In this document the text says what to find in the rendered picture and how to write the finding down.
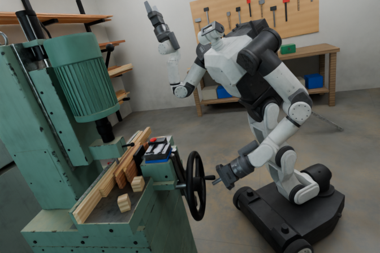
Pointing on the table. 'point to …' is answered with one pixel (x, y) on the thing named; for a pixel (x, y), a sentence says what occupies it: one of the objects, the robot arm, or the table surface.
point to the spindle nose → (104, 130)
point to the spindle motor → (82, 75)
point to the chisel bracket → (107, 148)
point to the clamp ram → (139, 157)
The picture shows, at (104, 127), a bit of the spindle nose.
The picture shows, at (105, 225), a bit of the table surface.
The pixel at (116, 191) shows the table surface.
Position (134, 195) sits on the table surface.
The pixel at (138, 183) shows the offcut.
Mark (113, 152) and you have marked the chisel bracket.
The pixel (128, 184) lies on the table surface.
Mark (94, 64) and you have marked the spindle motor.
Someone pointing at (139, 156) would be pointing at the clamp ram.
